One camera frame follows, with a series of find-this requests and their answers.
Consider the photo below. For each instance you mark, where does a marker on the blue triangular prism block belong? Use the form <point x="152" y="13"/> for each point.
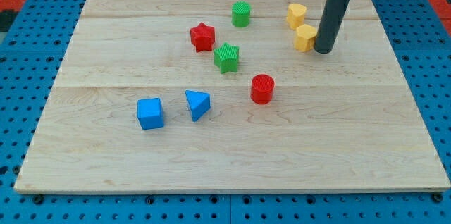
<point x="198" y="103"/>

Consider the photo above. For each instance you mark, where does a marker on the lower yellow heart block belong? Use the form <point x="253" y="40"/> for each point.
<point x="305" y="37"/>

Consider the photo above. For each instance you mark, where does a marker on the wooden board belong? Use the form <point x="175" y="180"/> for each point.
<point x="343" y="122"/>

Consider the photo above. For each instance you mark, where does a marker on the blue cube block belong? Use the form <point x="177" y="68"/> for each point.
<point x="150" y="113"/>

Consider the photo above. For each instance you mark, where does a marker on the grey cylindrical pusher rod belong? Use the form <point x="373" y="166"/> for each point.
<point x="329" y="26"/>

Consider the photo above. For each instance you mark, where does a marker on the upper yellow heart block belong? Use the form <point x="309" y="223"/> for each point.
<point x="296" y="15"/>

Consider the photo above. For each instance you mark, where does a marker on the green cylinder block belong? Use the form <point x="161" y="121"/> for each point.
<point x="241" y="14"/>

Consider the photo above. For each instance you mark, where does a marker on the green star block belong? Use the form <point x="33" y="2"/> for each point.
<point x="226" y="58"/>

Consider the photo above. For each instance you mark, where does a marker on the yellow heart block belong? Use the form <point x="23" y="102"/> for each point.
<point x="305" y="37"/>
<point x="296" y="15"/>

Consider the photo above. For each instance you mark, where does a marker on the red star block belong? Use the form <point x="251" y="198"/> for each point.
<point x="203" y="37"/>

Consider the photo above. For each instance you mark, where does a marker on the red cylinder block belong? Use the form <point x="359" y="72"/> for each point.
<point x="262" y="86"/>

